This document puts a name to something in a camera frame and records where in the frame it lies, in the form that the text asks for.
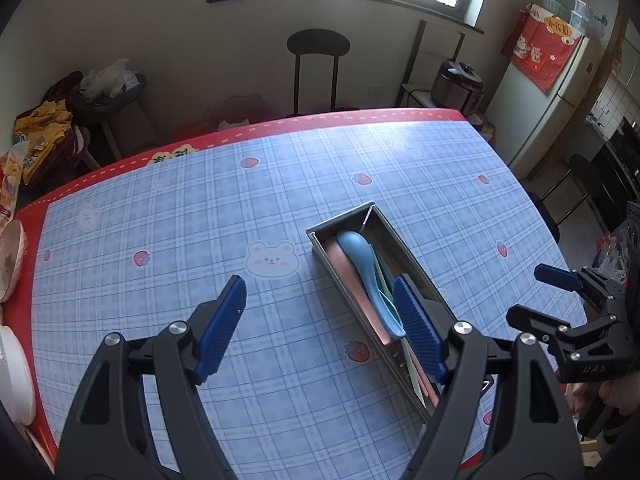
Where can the small white side table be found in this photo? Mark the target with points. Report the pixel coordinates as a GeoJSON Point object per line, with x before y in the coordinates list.
{"type": "Point", "coordinates": [415, 92]}

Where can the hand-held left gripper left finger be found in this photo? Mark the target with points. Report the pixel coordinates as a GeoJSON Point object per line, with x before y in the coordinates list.
{"type": "Point", "coordinates": [220, 330]}

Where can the red snack bag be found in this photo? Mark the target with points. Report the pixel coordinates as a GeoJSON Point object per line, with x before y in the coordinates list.
{"type": "Point", "coordinates": [17, 175]}

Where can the black dining chair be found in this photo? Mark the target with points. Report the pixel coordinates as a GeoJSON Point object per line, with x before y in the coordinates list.
{"type": "Point", "coordinates": [585, 180]}

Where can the person's right hand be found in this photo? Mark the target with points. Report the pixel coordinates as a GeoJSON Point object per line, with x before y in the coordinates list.
{"type": "Point", "coordinates": [625, 395]}

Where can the black round-back chair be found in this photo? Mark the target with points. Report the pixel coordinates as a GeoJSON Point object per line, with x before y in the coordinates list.
{"type": "Point", "coordinates": [318, 44]}

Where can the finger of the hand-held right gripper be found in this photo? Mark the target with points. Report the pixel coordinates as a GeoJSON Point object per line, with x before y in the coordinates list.
{"type": "Point", "coordinates": [525, 316]}
{"type": "Point", "coordinates": [552, 275]}

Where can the red printed cloth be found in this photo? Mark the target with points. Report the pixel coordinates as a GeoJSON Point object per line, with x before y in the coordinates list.
{"type": "Point", "coordinates": [542, 50]}

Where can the blue spoon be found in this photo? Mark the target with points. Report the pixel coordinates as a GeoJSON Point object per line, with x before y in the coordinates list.
{"type": "Point", "coordinates": [365, 270]}

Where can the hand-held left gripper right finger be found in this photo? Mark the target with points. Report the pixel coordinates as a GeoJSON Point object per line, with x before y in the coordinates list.
{"type": "Point", "coordinates": [420, 332]}

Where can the grey stool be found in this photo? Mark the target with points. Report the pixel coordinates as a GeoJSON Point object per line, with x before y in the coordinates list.
{"type": "Point", "coordinates": [117, 110]}

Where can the electric pressure cooker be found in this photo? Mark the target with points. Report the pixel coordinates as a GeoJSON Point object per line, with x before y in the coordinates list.
{"type": "Point", "coordinates": [457, 85]}

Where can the dark window sill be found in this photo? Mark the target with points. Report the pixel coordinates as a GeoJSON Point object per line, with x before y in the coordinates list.
{"type": "Point", "coordinates": [350, 1]}

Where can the clear plastic bag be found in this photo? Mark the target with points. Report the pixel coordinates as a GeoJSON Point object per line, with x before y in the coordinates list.
{"type": "Point", "coordinates": [107, 80]}

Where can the pink spoon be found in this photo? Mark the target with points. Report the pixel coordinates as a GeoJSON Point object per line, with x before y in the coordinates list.
{"type": "Point", "coordinates": [345, 280]}

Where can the yellow clothing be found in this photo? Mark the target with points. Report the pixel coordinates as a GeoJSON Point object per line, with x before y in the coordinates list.
{"type": "Point", "coordinates": [42, 130]}

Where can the pink rimmed bowl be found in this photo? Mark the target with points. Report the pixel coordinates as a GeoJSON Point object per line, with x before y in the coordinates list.
{"type": "Point", "coordinates": [11, 260]}

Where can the metal utensil box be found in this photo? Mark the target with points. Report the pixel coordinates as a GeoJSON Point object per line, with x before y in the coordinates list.
{"type": "Point", "coordinates": [395, 245]}

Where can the blue plaid tablecloth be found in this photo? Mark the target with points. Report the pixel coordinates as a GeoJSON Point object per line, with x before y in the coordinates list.
{"type": "Point", "coordinates": [200, 210]}

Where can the white refrigerator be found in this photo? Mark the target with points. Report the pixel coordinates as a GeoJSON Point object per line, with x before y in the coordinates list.
{"type": "Point", "coordinates": [555, 110]}

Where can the white bowl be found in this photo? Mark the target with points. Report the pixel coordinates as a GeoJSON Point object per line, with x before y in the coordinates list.
{"type": "Point", "coordinates": [15, 375]}

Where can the black metal rack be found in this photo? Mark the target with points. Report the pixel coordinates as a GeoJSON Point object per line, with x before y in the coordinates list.
{"type": "Point", "coordinates": [417, 55]}

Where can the green spoon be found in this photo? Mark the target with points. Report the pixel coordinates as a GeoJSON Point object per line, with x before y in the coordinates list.
{"type": "Point", "coordinates": [386, 287]}

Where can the colourful shopping bag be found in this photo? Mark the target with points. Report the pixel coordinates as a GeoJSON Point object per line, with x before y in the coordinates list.
{"type": "Point", "coordinates": [481, 127]}

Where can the clear plastic containers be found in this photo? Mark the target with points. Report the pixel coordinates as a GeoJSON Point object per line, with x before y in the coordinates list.
{"type": "Point", "coordinates": [575, 17]}

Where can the dark clothes pile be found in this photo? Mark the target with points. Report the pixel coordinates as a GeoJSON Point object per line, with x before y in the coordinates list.
{"type": "Point", "coordinates": [65, 160]}

